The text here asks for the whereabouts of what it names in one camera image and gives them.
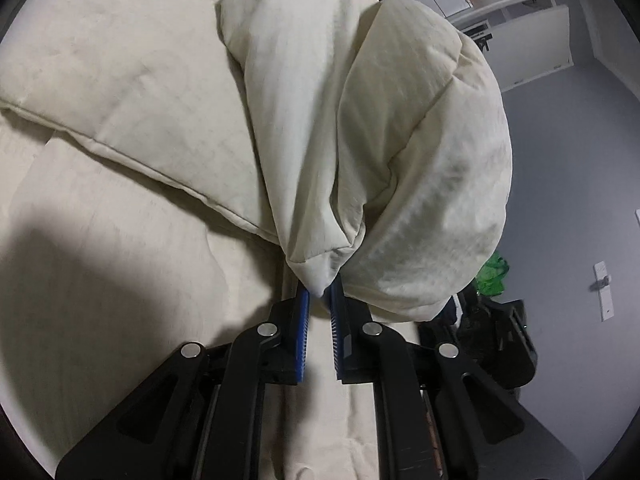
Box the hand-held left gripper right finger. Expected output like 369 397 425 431
327 280 586 480

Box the green shopping bag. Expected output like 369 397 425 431
473 253 511 297

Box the white hooded jacket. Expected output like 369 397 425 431
0 0 514 480

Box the white door handle plate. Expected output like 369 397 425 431
590 261 616 322

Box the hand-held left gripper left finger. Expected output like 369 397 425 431
55 290 313 480

